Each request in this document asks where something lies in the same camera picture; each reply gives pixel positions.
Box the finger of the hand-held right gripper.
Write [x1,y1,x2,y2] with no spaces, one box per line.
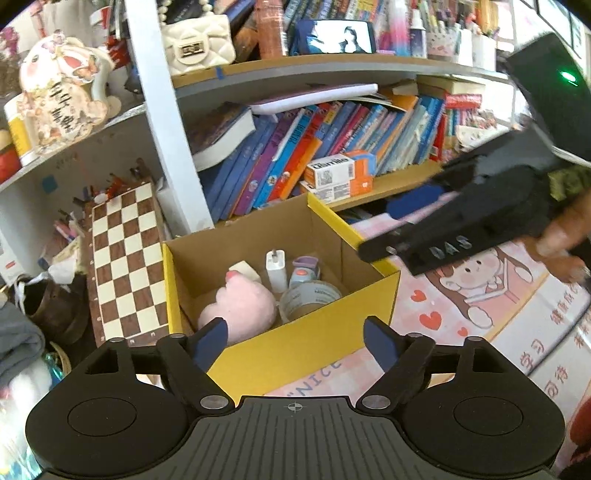
[358,202,542,278]
[387,129,551,219]

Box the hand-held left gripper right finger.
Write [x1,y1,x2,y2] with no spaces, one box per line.
[358,316,509,412]

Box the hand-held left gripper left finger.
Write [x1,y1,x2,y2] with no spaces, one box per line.
[84,318,230,414]

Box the pink plush toy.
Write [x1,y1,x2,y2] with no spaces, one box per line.
[198,270,278,344]

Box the clear tape roll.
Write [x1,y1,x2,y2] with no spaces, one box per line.
[278,279,343,324]

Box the yellow-edged cardboard box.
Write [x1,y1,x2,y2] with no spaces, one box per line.
[161,193,402,397]

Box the person's right hand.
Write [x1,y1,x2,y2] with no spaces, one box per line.
[536,191,591,283]

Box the orange white toothpaste box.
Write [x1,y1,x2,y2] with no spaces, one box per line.
[344,150,378,178]
[305,157,357,188]
[299,178,375,203]

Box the small cream block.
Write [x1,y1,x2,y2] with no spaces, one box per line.
[228,261,262,282]

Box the white charger plug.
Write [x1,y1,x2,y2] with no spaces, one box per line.
[264,249,289,294]

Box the small purple grey gadget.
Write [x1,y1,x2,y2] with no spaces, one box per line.
[288,256,321,287]

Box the brown white chessboard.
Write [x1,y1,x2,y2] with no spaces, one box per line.
[85,182,171,347]

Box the row of colourful books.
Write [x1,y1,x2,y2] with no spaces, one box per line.
[201,92,499,222]

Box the white notebook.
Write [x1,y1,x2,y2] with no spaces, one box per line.
[250,83,380,116]

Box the brown leather bag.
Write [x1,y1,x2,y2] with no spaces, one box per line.
[23,276,89,347]

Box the small display screen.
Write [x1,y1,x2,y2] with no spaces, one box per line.
[294,18,378,57]

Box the bundle of pencils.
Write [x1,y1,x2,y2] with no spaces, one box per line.
[54,157,155,243]

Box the grey cloth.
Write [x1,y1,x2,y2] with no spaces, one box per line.
[0,302,47,389]

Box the thick paperback book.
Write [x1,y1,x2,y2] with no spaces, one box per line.
[188,104,257,172]

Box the white wooden bookshelf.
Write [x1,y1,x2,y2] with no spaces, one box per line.
[0,0,532,241]

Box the pink bottle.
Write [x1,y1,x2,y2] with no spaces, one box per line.
[255,0,286,59]

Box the cream quilted handbag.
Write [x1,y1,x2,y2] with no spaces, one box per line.
[161,14,237,77]

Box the yellow white can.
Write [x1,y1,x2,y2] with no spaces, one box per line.
[4,95,40,167]

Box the lucky cat figure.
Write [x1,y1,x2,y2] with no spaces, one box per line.
[18,31,110,155]

